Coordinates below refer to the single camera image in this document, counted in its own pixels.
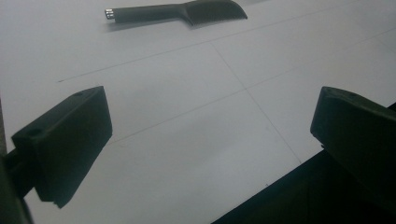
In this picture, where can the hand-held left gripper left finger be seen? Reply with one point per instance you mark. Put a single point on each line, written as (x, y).
(65, 143)

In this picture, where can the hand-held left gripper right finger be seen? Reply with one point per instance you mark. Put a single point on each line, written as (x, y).
(358, 133)

